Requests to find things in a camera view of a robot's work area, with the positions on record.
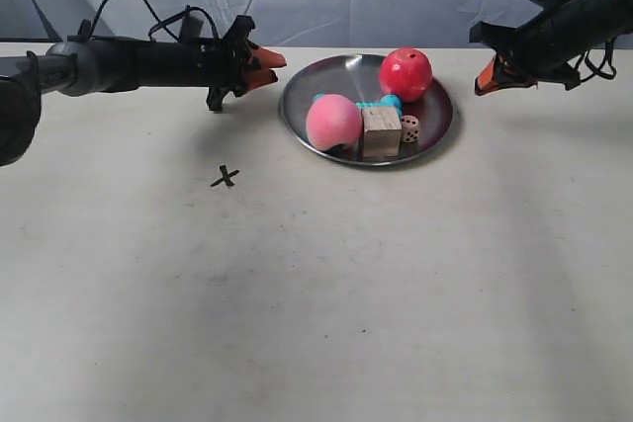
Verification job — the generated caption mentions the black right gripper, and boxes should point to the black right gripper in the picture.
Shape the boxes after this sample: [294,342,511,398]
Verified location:
[469,0,593,95]

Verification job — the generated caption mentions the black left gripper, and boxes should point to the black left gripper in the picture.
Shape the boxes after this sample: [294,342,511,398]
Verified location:
[198,15,287,113]

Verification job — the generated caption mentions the round metal plate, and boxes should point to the round metal plate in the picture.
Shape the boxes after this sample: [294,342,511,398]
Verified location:
[278,53,458,167]

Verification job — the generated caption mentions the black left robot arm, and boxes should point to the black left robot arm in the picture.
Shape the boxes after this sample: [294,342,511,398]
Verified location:
[1,7,287,165]

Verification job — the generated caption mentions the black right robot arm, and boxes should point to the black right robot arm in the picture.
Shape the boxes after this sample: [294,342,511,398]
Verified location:
[469,0,632,96]

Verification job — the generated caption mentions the red apple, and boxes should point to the red apple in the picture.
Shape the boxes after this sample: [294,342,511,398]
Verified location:
[378,47,433,103]

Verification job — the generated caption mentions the pink peach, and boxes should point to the pink peach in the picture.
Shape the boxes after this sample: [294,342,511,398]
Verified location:
[306,94,363,151]

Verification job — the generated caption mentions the beige dice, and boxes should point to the beige dice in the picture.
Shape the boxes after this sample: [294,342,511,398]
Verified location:
[401,115,420,143]

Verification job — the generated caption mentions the turquoise bone toy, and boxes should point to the turquoise bone toy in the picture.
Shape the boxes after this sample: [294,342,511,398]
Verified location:
[308,93,403,118]

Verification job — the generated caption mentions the black X mark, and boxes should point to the black X mark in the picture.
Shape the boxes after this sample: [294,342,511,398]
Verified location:
[210,164,240,189]

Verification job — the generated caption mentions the wooden cube block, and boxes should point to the wooden cube block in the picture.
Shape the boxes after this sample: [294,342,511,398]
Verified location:
[361,106,402,158]

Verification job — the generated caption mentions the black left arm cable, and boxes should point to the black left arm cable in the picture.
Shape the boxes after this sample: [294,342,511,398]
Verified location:
[91,0,222,42]

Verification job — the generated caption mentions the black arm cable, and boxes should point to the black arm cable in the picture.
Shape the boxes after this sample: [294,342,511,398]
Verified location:
[91,0,222,42]
[576,36,619,82]

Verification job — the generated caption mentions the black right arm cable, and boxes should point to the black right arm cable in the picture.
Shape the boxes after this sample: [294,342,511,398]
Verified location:
[576,36,619,82]

